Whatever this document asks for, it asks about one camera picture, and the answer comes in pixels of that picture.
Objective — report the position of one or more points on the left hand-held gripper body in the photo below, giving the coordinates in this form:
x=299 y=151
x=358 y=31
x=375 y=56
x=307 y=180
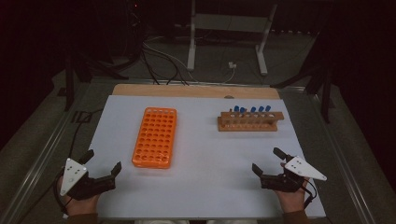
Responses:
x=90 y=185

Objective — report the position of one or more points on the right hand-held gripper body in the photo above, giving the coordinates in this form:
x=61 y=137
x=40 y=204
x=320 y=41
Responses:
x=280 y=182

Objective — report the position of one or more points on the orange plastic tube rack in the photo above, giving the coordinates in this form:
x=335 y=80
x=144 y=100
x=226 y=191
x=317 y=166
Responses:
x=152 y=164

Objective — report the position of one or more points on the wooden test tube rack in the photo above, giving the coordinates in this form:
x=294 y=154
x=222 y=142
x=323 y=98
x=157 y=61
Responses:
x=249 y=127

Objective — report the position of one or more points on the person's right hand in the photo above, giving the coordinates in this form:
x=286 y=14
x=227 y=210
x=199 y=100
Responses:
x=292 y=201

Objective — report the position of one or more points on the person's left hand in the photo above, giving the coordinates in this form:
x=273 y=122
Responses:
x=79 y=206

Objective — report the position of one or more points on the white table mat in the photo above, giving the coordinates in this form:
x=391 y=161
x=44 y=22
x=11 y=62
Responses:
x=202 y=174

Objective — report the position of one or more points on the black tripod stand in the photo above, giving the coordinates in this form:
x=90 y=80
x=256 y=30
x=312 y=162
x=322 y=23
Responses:
x=326 y=99
x=69 y=87

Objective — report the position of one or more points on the round table grommet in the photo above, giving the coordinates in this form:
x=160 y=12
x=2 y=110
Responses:
x=229 y=97

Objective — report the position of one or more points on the white plug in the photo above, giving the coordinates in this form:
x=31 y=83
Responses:
x=232 y=65

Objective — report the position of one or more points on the grey metal stand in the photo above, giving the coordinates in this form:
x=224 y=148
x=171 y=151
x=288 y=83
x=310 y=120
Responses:
x=230 y=23

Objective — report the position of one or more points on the dark equipment rack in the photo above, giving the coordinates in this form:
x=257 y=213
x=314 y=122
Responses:
x=135 y=18

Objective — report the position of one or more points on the metal floor rail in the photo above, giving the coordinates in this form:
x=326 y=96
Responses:
x=345 y=168
x=40 y=161

